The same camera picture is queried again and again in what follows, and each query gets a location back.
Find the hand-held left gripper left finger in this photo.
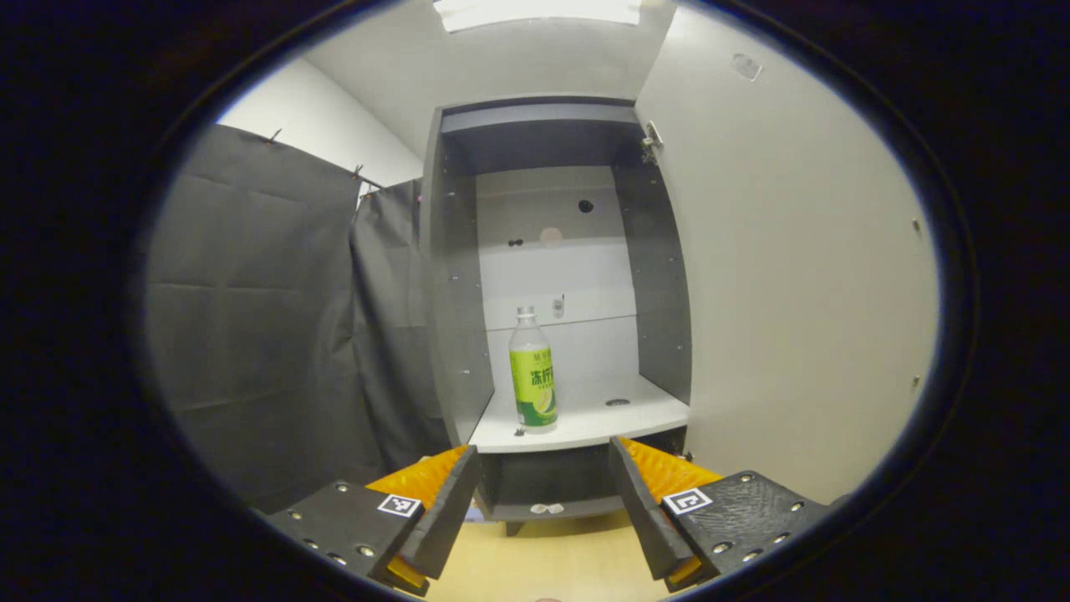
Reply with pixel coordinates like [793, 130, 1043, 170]
[266, 445, 482, 598]

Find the beige cabinet door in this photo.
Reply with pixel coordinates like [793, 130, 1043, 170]
[632, 0, 943, 508]

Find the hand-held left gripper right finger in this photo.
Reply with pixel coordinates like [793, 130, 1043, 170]
[608, 436, 833, 594]

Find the ceiling light panel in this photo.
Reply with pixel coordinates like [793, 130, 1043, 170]
[431, 0, 646, 34]

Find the green label plastic bottle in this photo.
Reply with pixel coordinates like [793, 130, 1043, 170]
[508, 305, 559, 435]

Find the black backdrop cloth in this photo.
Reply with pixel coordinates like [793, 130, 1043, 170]
[145, 123, 454, 514]

